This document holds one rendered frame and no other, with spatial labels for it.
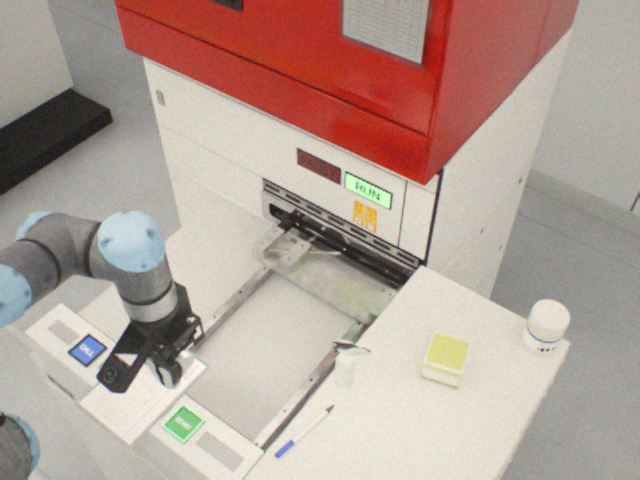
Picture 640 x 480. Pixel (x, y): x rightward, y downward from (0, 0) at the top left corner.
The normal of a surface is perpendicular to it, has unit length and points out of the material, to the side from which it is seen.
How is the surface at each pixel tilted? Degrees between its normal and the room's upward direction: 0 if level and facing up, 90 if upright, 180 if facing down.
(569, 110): 90
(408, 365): 0
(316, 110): 90
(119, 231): 0
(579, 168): 90
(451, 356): 0
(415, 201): 90
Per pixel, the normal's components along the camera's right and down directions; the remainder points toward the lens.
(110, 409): 0.00, -0.68
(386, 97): -0.58, 0.60
